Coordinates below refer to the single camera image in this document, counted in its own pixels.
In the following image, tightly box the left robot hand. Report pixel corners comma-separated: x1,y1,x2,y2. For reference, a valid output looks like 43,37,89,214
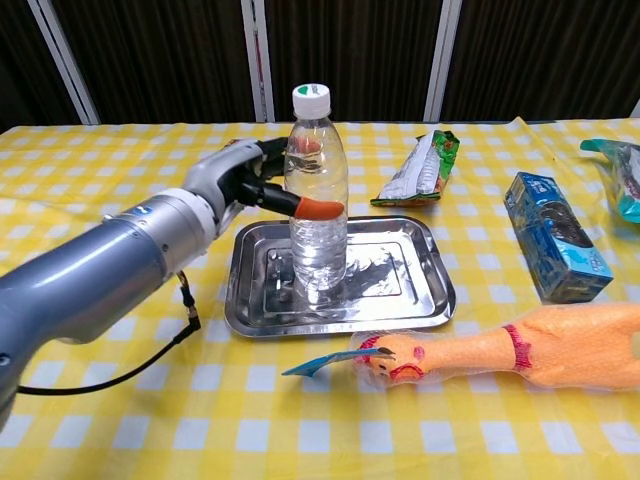
182,137,346,221

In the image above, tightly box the clear plastic bottle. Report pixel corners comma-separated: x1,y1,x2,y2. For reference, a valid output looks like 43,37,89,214
283,83,350,297

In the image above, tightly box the metal tray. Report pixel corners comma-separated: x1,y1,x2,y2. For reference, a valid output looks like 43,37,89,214
223,215,457,339

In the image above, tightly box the green white snack packet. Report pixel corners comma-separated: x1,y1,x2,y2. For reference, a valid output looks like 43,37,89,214
369,129,461,207

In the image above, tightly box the blue paper hang tag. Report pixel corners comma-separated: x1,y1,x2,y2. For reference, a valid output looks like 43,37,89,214
281,347,396,377

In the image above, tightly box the yellow checkered tablecloth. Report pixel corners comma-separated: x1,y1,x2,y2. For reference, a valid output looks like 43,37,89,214
0,117,640,480

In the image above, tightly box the blue cookie box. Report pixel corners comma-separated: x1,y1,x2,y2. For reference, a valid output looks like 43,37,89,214
503,172,615,305

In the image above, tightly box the orange rubber chicken toy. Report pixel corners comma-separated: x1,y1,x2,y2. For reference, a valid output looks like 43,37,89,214
349,302,640,394

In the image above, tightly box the teal clear snack bag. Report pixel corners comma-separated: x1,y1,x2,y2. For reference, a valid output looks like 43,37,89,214
579,138,640,225

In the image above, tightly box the white frame post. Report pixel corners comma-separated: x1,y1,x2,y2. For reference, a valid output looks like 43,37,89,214
27,0,101,126
423,0,464,123
240,0,276,124

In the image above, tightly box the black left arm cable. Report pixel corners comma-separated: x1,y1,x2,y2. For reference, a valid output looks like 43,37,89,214
17,269,202,397

